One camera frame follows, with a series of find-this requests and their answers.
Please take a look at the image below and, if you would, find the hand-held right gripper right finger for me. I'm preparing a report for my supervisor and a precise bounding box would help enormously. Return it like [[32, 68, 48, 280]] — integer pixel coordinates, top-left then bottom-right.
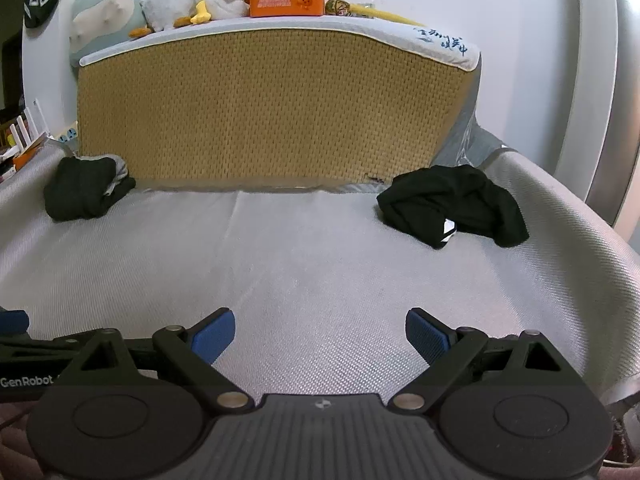
[[387, 307, 586, 413]]

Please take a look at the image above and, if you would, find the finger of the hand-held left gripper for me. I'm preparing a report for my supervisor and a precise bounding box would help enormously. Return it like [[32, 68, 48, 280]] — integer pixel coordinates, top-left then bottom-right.
[[0, 310, 66, 360]]

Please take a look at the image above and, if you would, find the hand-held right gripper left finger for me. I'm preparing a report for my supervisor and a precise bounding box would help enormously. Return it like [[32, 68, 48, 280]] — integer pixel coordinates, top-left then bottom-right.
[[50, 307, 253, 413]]

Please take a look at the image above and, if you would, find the black printed t-shirt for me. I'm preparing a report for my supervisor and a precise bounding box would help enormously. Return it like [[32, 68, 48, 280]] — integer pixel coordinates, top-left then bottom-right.
[[377, 164, 530, 250]]

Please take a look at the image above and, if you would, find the black and grey garment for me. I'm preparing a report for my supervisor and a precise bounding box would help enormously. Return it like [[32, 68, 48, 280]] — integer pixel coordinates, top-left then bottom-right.
[[44, 156, 137, 222]]

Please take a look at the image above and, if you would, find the grey pillow with line print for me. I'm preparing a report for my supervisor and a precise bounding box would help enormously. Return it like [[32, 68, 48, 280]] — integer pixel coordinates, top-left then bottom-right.
[[432, 55, 506, 168]]

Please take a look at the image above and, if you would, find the tan woven mattress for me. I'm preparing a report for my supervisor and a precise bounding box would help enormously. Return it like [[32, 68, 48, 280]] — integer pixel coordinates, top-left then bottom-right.
[[77, 14, 483, 193]]

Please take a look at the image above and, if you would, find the teal cloud-shaped pillow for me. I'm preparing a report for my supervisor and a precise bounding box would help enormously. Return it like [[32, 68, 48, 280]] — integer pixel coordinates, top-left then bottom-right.
[[69, 0, 148, 68]]

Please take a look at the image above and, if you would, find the yellow long plush toy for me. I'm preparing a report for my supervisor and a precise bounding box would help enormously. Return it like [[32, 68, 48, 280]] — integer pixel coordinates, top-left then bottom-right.
[[325, 0, 426, 28]]

